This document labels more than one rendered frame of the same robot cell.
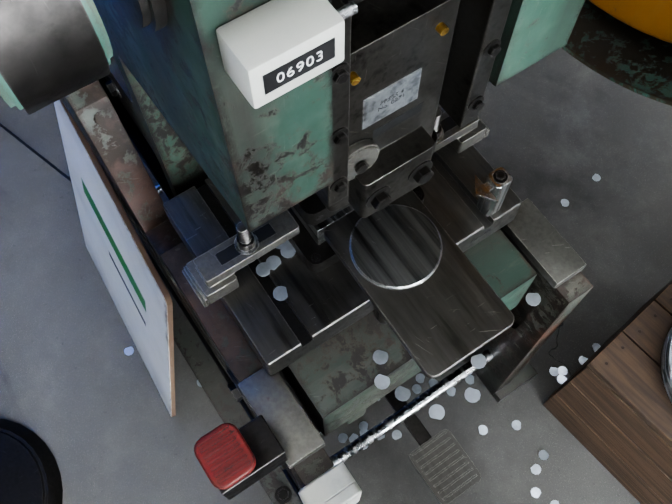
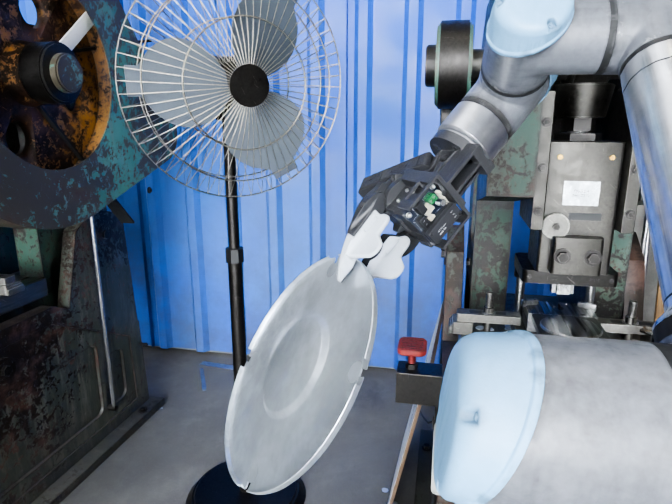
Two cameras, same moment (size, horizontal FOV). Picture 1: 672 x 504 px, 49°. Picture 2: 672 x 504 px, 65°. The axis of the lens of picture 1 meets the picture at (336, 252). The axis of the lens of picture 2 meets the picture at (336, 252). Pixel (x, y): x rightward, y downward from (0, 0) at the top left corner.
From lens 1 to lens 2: 0.96 m
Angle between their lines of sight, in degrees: 60
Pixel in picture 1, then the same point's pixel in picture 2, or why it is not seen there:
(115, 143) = (455, 278)
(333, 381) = not seen: hidden behind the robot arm
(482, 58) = (631, 175)
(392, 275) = (559, 330)
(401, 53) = (588, 161)
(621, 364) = not seen: outside the picture
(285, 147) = (514, 144)
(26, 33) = (451, 49)
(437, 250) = (595, 334)
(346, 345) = not seen: hidden behind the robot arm
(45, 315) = (357, 451)
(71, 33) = (462, 55)
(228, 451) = (415, 343)
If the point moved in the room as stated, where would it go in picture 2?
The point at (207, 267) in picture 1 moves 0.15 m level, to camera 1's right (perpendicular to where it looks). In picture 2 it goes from (462, 311) to (519, 327)
